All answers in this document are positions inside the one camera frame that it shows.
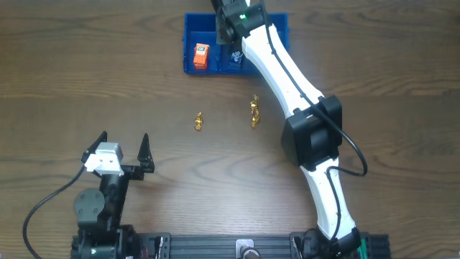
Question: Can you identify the mounting rail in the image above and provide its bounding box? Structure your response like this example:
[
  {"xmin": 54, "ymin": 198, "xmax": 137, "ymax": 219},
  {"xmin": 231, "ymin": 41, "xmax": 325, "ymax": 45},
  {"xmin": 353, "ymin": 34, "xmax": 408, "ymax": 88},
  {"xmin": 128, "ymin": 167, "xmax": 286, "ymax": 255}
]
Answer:
[{"xmin": 70, "ymin": 232, "xmax": 392, "ymax": 259}]

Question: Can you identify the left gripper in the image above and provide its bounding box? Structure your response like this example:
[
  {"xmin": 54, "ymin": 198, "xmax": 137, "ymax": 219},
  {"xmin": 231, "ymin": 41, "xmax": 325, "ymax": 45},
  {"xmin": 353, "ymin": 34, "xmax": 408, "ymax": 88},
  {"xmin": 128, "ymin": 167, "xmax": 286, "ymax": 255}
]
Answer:
[{"xmin": 81, "ymin": 130, "xmax": 156, "ymax": 181}]

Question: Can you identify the orange candy box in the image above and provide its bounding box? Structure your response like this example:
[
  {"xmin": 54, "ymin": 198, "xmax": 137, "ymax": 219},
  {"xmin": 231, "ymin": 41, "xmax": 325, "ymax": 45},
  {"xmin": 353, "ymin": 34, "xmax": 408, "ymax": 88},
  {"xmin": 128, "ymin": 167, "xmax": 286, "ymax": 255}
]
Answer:
[{"xmin": 193, "ymin": 42, "xmax": 211, "ymax": 70}]

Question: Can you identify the blue candy pack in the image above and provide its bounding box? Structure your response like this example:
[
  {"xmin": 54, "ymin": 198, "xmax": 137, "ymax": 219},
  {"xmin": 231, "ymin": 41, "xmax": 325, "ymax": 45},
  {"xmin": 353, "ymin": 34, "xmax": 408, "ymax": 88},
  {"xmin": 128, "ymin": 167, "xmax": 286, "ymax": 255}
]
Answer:
[{"xmin": 229, "ymin": 50, "xmax": 245, "ymax": 68}]

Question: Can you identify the blue tray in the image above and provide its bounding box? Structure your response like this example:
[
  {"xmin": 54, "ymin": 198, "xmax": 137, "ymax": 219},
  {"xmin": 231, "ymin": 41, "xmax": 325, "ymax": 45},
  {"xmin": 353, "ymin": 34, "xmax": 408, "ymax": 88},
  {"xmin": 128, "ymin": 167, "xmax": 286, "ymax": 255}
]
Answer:
[{"xmin": 183, "ymin": 13, "xmax": 290, "ymax": 76}]

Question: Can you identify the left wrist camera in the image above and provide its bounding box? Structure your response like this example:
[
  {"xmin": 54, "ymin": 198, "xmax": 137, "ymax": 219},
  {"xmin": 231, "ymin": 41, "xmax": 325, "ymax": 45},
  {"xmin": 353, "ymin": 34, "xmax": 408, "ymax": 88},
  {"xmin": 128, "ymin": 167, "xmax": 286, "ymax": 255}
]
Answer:
[{"xmin": 83, "ymin": 142, "xmax": 125, "ymax": 177}]

